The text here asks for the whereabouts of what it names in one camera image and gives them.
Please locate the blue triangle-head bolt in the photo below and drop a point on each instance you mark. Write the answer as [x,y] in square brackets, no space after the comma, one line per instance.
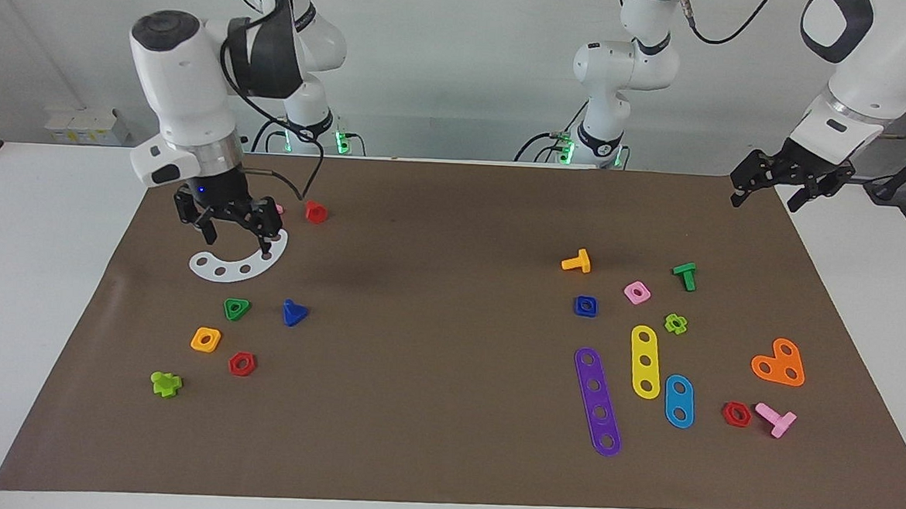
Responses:
[293,314]

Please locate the orange heart-shaped plate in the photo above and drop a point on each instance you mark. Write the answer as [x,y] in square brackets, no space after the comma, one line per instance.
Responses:
[781,365]

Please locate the lime green flower nut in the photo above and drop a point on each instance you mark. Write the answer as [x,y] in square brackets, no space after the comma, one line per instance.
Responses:
[676,323]

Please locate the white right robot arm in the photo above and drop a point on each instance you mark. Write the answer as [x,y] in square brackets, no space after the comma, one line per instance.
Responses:
[179,85]

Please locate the orange plastic bolt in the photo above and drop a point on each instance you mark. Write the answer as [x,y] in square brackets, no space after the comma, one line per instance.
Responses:
[577,262]

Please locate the white power box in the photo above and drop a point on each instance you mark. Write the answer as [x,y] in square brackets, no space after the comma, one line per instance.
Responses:
[87,127]

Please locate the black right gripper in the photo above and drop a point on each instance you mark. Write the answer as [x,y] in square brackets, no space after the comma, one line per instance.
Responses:
[227,200]

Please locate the green triangle nut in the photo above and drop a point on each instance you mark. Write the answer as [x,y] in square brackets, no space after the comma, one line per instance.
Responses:
[236,309]

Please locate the brown table mat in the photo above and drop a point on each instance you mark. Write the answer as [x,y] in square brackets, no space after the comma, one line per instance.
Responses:
[414,408]

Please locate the blue square nut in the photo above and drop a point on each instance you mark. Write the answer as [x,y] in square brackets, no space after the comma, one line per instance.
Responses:
[585,306]

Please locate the purple four-hole strip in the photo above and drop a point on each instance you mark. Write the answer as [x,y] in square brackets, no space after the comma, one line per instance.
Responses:
[597,402]

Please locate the lime green cross bolt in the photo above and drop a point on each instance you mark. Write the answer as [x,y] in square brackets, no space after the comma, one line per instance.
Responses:
[166,384]

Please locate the blue two-hole strip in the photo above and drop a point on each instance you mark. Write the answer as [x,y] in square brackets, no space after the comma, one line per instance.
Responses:
[679,401]

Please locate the red hexagon nut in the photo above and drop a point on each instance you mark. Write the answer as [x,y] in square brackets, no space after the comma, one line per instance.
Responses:
[736,414]
[242,364]

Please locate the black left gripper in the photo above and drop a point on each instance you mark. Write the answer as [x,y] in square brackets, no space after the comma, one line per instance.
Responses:
[791,167]

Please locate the white curved perforated strip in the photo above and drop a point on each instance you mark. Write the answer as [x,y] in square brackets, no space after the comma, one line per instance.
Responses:
[231,271]

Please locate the pink square nut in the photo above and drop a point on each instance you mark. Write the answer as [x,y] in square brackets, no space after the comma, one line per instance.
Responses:
[637,293]

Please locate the dark green plastic bolt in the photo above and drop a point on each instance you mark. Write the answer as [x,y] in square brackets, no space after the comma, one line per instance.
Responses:
[685,275]

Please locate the yellow three-hole strip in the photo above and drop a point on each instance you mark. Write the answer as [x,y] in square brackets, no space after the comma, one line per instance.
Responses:
[646,361]

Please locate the red plastic bolt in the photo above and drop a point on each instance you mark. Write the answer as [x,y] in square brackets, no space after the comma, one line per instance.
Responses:
[315,213]

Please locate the orange square nut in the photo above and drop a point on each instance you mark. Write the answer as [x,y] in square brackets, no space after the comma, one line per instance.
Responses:
[206,340]

